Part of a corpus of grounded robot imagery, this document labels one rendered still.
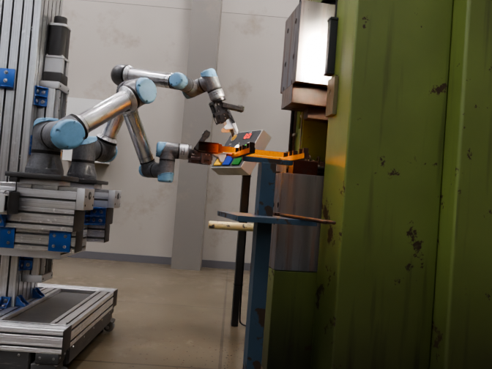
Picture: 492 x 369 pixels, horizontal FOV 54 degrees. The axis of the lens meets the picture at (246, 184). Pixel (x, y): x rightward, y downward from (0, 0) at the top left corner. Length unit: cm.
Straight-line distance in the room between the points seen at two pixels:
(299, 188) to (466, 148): 72
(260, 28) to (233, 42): 33
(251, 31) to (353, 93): 365
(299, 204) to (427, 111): 68
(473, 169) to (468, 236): 28
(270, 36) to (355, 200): 380
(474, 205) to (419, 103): 48
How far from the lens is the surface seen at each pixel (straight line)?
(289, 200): 220
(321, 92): 245
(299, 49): 242
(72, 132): 201
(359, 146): 204
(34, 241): 217
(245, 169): 277
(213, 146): 200
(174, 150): 232
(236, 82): 546
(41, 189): 211
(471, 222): 216
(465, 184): 214
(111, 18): 582
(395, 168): 210
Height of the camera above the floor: 78
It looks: 2 degrees up
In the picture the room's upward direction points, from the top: 4 degrees clockwise
